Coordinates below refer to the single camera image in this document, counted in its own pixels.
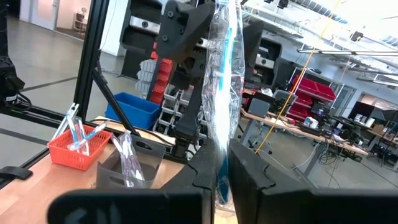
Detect grey equipment box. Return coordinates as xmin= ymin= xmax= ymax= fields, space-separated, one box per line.
xmin=247 ymin=98 xmax=271 ymax=119

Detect red storage bin stack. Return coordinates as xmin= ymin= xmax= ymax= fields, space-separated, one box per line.
xmin=149 ymin=42 xmax=174 ymax=106

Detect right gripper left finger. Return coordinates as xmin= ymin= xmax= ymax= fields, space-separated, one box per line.
xmin=46 ymin=139 xmax=218 ymax=224

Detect grey plastic bin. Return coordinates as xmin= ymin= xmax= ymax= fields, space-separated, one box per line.
xmin=95 ymin=136 xmax=167 ymax=191

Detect yellow hanging cable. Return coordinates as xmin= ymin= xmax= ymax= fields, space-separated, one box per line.
xmin=254 ymin=0 xmax=341 ymax=154

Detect background wooden desk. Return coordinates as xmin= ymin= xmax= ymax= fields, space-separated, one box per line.
xmin=241 ymin=107 xmax=371 ymax=158

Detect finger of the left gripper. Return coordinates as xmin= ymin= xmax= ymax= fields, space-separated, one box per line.
xmin=156 ymin=0 xmax=216 ymax=62
xmin=242 ymin=21 xmax=266 ymax=80

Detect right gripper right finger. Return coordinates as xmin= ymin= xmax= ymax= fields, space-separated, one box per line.
xmin=228 ymin=139 xmax=398 ymax=224

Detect black aluminium table frame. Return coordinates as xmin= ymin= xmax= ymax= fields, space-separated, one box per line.
xmin=0 ymin=0 xmax=141 ymax=189

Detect red shelf bins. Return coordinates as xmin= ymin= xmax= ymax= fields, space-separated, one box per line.
xmin=285 ymin=74 xmax=337 ymax=123

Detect blue storage bin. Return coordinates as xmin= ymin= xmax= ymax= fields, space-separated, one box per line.
xmin=104 ymin=91 xmax=162 ymax=131

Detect orange plastic basket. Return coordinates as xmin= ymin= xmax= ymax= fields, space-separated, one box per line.
xmin=46 ymin=124 xmax=113 ymax=172

